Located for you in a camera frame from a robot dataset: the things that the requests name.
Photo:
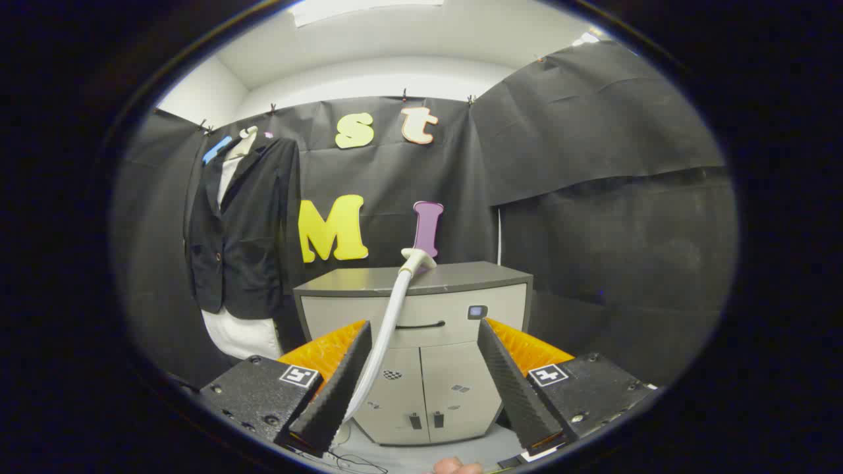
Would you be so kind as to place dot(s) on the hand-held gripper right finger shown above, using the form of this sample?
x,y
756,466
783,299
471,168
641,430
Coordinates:
x,y
517,395

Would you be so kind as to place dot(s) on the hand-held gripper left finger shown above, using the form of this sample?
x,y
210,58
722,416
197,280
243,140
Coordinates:
x,y
336,395

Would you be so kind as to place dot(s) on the white shirt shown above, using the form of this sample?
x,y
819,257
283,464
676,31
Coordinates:
x,y
240,336

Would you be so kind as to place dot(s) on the white garment steamer head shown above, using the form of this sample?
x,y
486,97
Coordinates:
x,y
416,260

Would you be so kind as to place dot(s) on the black suit jacket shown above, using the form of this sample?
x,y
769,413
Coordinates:
x,y
250,250

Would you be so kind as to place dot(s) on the white clothes hanger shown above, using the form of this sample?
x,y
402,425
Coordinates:
x,y
245,141

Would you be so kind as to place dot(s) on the grey cabinet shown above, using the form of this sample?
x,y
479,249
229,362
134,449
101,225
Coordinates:
x,y
448,388

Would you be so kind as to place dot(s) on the small cabinet keypad lock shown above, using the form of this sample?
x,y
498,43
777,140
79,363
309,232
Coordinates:
x,y
477,312

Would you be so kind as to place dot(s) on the black backdrop cloth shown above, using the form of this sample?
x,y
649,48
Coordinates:
x,y
593,131

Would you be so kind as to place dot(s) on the narrow ceiling light panel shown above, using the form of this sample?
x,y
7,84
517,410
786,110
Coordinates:
x,y
586,38

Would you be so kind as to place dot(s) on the wide ceiling light panel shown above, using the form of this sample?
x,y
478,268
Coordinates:
x,y
362,10

